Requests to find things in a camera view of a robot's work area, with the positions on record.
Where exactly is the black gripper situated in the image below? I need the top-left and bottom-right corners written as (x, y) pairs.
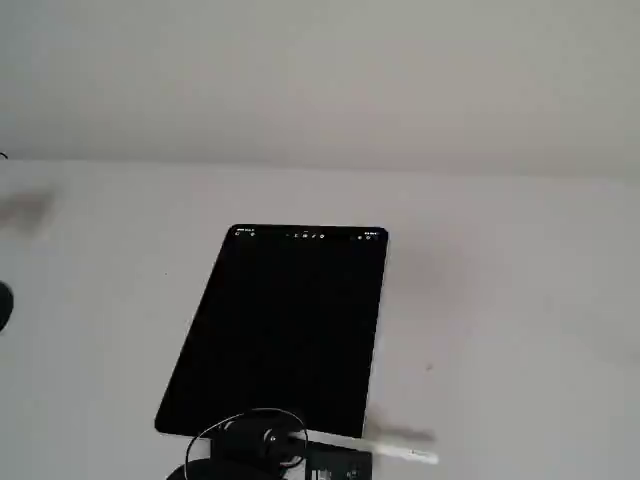
top-left (208, 412), bottom-right (309, 467)

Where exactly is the white stylus pencil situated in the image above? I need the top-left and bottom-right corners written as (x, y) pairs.
top-left (288, 428), bottom-right (440, 466)

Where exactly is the black tablet with dark screen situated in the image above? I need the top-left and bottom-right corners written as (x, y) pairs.
top-left (153, 224), bottom-right (390, 442)

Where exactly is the black round object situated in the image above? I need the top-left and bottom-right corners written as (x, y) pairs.
top-left (0, 281), bottom-right (15, 335)

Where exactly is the black camera circuit board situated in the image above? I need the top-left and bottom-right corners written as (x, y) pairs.
top-left (299, 441), bottom-right (374, 480)

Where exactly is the thin black looped cable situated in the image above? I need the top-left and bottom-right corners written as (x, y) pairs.
top-left (183, 407), bottom-right (309, 480)

